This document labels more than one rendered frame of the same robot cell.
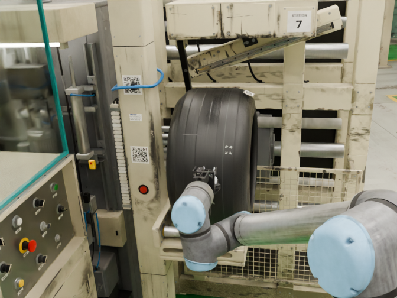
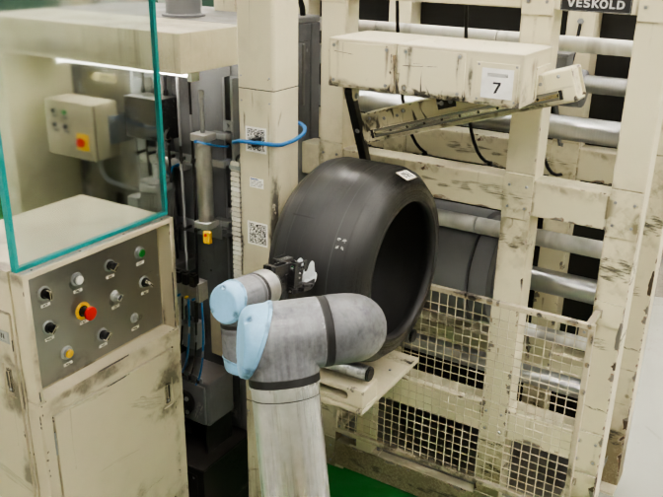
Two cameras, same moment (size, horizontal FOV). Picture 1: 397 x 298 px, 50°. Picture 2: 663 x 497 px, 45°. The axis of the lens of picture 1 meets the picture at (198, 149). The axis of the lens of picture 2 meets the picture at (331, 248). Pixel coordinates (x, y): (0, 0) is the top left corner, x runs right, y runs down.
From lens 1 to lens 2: 0.85 m
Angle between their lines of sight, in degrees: 17
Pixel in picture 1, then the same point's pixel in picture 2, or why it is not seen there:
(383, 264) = (279, 350)
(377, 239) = (279, 325)
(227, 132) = (345, 220)
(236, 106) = (371, 188)
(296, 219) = not seen: hidden behind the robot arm
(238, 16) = (418, 65)
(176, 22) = (339, 64)
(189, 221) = (225, 309)
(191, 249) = (226, 344)
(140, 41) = (269, 85)
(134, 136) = (254, 208)
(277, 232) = not seen: hidden behind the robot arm
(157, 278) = not seen: hidden behind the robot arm
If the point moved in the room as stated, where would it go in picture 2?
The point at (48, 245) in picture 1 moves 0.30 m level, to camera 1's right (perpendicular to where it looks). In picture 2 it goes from (118, 321) to (209, 338)
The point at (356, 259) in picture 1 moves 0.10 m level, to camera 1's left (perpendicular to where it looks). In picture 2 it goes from (246, 337) to (187, 326)
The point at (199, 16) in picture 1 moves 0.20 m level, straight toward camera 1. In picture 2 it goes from (368, 59) to (346, 68)
